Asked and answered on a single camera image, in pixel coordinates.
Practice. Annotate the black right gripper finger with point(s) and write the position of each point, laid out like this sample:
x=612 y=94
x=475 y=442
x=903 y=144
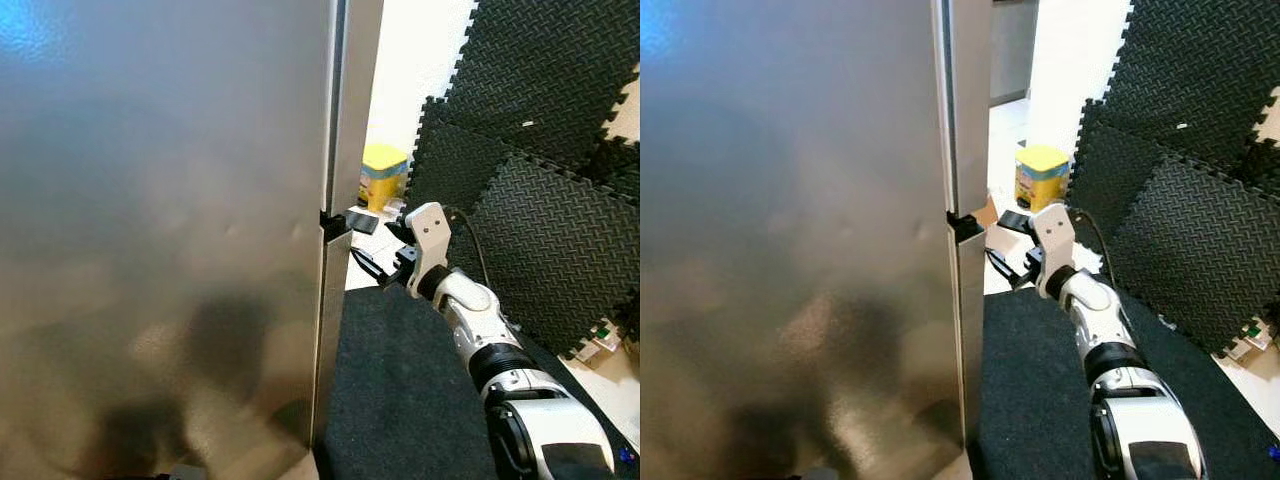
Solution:
x=378 y=276
x=1008 y=276
x=1014 y=222
x=362 y=222

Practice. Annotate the steel fridge door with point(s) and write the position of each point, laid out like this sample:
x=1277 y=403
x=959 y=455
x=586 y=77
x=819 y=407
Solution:
x=800 y=350
x=150 y=350

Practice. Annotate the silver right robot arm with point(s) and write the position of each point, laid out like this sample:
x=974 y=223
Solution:
x=510 y=400
x=1140 y=400

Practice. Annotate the stainless steel fridge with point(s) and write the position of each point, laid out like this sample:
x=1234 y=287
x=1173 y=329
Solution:
x=160 y=150
x=800 y=150

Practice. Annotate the yellow tin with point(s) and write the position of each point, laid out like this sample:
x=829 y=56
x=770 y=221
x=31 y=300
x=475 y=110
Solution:
x=383 y=175
x=1040 y=175

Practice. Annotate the black foam mat tile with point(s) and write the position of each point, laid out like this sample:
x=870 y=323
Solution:
x=1262 y=165
x=1200 y=250
x=450 y=160
x=560 y=250
x=540 y=60
x=1105 y=160
x=620 y=165
x=1190 y=60

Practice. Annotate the small white green box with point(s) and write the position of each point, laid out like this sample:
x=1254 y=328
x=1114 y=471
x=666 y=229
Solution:
x=600 y=338
x=1250 y=340

